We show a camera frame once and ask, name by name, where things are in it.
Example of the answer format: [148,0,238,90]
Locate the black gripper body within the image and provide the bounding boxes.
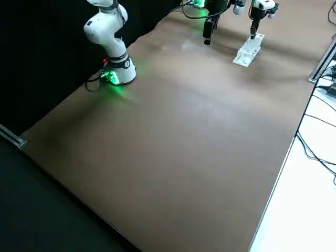
[248,12,263,27]
[206,0,229,18]

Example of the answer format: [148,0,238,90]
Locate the white test tube rack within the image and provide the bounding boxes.
[232,33,265,66]

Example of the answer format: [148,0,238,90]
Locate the black base cable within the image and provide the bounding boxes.
[86,75,106,92]
[170,0,209,19]

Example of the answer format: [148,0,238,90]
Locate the aluminium frame post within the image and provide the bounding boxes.
[0,123,28,150]
[309,36,336,82]

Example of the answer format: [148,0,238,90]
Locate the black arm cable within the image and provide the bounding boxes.
[103,0,127,40]

